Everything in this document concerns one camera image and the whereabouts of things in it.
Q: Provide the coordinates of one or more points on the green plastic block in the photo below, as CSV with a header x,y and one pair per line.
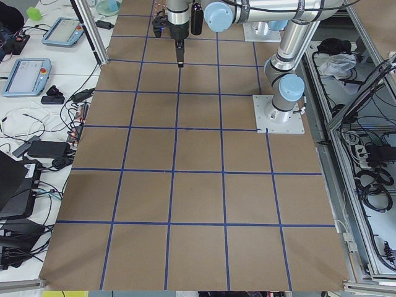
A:
x,y
33,13

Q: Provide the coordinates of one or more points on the blue teach pendant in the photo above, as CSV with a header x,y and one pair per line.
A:
x,y
65,32
28,77

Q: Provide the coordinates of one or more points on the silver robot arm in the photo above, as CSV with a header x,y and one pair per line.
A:
x,y
220,15
288,88

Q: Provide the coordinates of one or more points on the aluminium frame post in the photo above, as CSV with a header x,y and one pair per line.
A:
x,y
89,26

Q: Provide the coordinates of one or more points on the upper blue teach pendant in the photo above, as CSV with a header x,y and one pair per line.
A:
x,y
65,32

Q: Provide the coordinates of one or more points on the dark wine bottle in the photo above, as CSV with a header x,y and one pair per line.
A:
x,y
197,17

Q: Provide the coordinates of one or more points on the lower blue teach pendant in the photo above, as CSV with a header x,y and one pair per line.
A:
x,y
28,77

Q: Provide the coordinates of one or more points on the small black box device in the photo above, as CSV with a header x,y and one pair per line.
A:
x,y
52,100

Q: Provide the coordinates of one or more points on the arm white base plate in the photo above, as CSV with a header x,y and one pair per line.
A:
x,y
260,32
269,120

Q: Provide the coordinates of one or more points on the black power adapter brick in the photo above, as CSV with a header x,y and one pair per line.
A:
x,y
47,149

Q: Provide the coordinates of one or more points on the clear bowl with blue block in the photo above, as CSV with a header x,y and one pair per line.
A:
x,y
108,7

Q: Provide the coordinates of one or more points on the crumpled white cloth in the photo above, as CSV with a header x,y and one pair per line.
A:
x,y
339,66

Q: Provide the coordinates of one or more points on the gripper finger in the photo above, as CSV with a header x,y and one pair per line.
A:
x,y
179,48

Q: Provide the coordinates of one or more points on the copper wire wine basket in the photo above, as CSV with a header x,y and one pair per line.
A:
x,y
158,6

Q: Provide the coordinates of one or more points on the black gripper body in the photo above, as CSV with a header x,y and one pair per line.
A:
x,y
179,31

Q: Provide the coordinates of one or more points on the black laptop computer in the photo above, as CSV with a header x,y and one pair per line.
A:
x,y
19,179

